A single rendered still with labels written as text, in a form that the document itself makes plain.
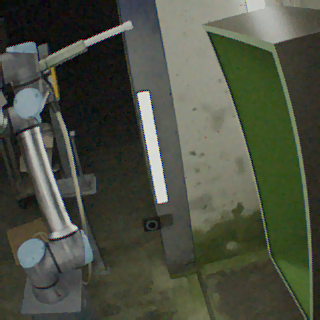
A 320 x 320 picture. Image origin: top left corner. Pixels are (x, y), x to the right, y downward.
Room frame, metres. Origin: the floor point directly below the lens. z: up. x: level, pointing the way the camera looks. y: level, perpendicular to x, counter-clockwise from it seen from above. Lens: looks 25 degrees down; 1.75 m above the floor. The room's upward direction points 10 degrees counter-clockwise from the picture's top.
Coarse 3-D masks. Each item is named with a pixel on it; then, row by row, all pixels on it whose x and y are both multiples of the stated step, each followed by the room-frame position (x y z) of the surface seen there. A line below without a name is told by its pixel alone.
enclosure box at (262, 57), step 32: (224, 32) 1.08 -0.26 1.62; (256, 32) 0.89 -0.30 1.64; (288, 32) 0.80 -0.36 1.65; (224, 64) 1.33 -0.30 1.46; (256, 64) 1.34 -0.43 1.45; (288, 64) 0.73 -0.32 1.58; (256, 96) 1.34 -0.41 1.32; (288, 96) 0.74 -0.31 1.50; (256, 128) 1.34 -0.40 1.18; (288, 128) 1.35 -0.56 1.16; (256, 160) 1.34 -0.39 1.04; (288, 160) 1.35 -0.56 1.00; (288, 192) 1.35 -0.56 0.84; (288, 224) 1.36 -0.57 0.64; (288, 256) 1.28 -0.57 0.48; (288, 288) 1.06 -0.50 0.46
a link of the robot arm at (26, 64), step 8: (8, 48) 0.93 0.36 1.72; (16, 48) 0.91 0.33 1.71; (24, 48) 0.92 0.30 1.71; (32, 48) 0.94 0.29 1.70; (0, 56) 0.92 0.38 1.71; (8, 56) 0.91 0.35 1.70; (16, 56) 0.91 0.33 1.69; (24, 56) 0.92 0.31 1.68; (32, 56) 0.94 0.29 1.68; (8, 64) 0.90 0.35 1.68; (16, 64) 0.91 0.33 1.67; (24, 64) 0.92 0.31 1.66; (32, 64) 0.93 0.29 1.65; (8, 72) 0.90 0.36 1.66; (16, 72) 0.91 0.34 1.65; (24, 72) 0.92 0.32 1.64; (32, 72) 0.93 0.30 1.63; (40, 72) 0.96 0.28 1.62; (8, 80) 0.91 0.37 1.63; (16, 80) 0.92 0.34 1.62; (24, 80) 0.92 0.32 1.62; (32, 80) 0.93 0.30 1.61; (16, 88) 0.92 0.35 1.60
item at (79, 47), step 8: (128, 24) 1.28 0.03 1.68; (104, 32) 1.28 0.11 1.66; (112, 32) 1.27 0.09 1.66; (80, 40) 1.28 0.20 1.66; (88, 40) 1.27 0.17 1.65; (96, 40) 1.27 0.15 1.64; (64, 48) 1.26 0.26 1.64; (72, 48) 1.25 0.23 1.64; (80, 48) 1.25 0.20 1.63; (56, 56) 1.24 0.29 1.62; (64, 56) 1.25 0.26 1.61; (72, 56) 1.25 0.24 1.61; (40, 64) 1.24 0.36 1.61; (48, 64) 1.24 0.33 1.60; (56, 64) 1.25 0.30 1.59; (48, 96) 1.25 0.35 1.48; (56, 104) 1.26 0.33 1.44; (56, 112) 1.25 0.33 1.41
